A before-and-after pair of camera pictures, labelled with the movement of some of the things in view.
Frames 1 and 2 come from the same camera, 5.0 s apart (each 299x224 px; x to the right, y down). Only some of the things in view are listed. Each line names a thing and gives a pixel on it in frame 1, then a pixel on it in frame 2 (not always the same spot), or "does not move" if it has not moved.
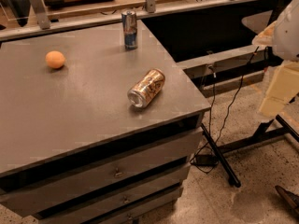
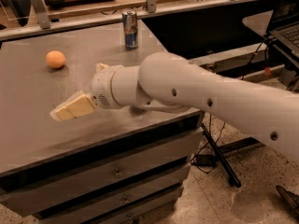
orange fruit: x=54 y=59 does not move
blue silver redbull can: x=130 y=26 does not move
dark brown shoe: x=293 y=199 does not move
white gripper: x=288 y=35 -> x=101 y=87
